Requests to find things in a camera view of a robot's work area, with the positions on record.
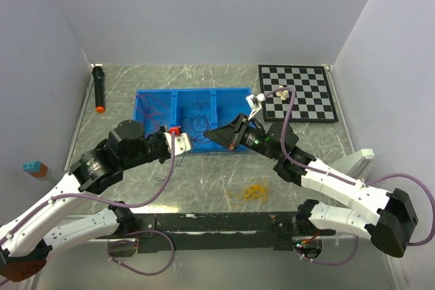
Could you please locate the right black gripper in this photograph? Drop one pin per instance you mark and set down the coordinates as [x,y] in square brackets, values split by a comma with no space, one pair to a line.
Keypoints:
[224,135]

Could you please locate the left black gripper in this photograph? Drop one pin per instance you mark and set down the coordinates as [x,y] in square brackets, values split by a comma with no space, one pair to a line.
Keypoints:
[161,134]

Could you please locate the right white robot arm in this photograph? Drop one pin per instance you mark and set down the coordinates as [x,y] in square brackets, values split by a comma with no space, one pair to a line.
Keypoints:
[387,219]

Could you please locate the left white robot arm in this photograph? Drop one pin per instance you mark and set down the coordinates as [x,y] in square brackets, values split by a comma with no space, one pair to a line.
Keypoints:
[73,211]

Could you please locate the blue three-compartment bin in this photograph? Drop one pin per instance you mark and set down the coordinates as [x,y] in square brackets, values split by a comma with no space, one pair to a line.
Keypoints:
[195,110]

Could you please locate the cream chess piece left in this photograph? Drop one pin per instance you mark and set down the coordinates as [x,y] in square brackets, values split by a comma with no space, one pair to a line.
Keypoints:
[281,91]

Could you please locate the cream chess piece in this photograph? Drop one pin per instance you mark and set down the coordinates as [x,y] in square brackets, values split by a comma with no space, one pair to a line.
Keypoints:
[284,95]
[281,91]

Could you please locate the cream chess piece right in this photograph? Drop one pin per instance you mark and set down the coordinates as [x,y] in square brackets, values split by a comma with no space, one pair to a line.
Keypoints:
[284,95]

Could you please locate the black and white chessboard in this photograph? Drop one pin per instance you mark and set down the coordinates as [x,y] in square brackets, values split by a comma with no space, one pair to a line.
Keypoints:
[313,101]

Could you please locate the black marker orange cap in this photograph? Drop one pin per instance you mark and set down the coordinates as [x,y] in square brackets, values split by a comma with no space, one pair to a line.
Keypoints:
[99,88]

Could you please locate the blue and brown toy block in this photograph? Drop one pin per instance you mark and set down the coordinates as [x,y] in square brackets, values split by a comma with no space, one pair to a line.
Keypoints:
[38,170]

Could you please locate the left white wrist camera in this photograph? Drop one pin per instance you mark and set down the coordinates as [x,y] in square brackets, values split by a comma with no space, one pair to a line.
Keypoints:
[182,142]

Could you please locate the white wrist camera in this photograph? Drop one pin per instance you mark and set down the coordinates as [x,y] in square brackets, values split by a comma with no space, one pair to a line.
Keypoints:
[182,142]
[255,104]

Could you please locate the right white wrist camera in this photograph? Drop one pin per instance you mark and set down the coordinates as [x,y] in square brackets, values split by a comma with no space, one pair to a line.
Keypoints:
[255,104]

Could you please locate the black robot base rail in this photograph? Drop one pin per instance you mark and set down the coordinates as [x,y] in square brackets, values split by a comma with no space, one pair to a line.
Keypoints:
[207,231]

